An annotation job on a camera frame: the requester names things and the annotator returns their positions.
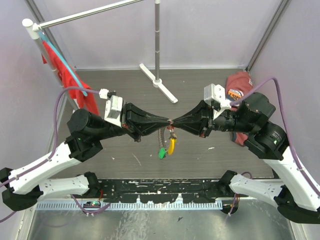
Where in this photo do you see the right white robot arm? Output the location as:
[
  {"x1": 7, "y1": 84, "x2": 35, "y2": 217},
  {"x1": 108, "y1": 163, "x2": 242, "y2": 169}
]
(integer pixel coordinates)
[{"x1": 172, "y1": 92, "x2": 320, "y2": 224}]

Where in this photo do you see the red shirt on hanger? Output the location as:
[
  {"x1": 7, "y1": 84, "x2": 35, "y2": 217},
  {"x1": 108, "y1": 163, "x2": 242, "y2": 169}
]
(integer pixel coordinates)
[{"x1": 42, "y1": 41, "x2": 99, "y2": 115}]

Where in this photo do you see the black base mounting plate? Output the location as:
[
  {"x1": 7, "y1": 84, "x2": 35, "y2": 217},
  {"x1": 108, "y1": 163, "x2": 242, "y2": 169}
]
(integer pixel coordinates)
[{"x1": 71, "y1": 178, "x2": 250, "y2": 204}]

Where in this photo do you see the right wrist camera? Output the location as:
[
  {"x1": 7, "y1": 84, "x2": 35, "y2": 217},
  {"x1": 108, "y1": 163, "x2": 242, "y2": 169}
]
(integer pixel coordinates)
[{"x1": 203, "y1": 83, "x2": 232, "y2": 120}]

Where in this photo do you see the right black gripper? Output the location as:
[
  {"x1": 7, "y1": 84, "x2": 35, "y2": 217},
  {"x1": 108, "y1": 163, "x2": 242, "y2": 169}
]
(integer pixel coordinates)
[{"x1": 171, "y1": 98, "x2": 255, "y2": 137}]

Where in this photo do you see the large keyring with yellow handle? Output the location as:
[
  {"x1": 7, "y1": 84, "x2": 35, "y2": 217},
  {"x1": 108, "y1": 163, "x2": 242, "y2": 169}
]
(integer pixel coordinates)
[{"x1": 157, "y1": 119, "x2": 177, "y2": 160}]

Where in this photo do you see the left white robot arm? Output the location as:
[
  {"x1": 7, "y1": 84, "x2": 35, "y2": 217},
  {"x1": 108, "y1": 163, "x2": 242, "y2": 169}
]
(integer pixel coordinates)
[{"x1": 0, "y1": 103, "x2": 170, "y2": 212}]

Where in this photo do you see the slotted cable duct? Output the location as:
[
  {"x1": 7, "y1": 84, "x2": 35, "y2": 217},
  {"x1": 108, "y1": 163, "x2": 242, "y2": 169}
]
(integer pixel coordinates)
[{"x1": 35, "y1": 198, "x2": 223, "y2": 211}]

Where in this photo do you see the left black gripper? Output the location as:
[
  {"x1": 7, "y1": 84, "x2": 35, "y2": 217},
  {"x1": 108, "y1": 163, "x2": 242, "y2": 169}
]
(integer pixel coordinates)
[{"x1": 95, "y1": 100, "x2": 172, "y2": 143}]

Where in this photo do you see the metal clothes rack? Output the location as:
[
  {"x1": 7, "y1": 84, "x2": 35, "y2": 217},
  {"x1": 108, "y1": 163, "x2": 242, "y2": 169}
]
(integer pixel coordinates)
[{"x1": 22, "y1": 0, "x2": 178, "y2": 104}]

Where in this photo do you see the folded maroon t-shirt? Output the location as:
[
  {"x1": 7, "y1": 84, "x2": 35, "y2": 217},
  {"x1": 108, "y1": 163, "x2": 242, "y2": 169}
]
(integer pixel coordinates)
[{"x1": 225, "y1": 71, "x2": 254, "y2": 147}]

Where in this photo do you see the blue clothes hanger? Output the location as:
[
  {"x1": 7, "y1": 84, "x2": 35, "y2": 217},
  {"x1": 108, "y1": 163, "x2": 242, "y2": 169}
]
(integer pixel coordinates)
[{"x1": 37, "y1": 30, "x2": 88, "y2": 97}]

